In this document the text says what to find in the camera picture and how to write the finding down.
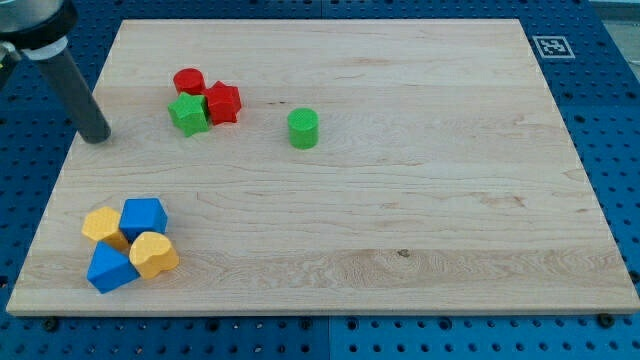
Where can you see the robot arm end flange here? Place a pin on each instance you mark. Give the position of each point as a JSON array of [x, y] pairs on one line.
[[35, 28]]

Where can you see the red star block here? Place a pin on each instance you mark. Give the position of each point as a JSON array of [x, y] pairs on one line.
[[223, 103]]

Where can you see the green star block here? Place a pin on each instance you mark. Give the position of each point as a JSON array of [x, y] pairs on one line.
[[189, 114]]

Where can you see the wooden board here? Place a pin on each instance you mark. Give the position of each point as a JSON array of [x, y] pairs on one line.
[[444, 180]]

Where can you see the green cylinder block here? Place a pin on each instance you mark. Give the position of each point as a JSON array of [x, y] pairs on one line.
[[303, 128]]

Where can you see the red cylinder block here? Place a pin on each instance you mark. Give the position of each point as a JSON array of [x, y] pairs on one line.
[[190, 81]]

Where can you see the blue pentagon block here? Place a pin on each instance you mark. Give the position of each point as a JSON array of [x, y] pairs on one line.
[[142, 215]]

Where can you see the yellow heart block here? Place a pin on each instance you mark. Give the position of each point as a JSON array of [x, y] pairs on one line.
[[152, 253]]

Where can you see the yellow hexagon block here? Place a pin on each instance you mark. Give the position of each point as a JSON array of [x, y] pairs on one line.
[[102, 225]]

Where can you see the blue triangle block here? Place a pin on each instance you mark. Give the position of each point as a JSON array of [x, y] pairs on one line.
[[110, 269]]

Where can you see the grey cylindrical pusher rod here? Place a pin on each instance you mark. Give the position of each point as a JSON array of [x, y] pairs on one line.
[[58, 68]]

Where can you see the white fiducial marker tag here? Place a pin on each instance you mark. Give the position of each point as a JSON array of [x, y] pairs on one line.
[[553, 47]]

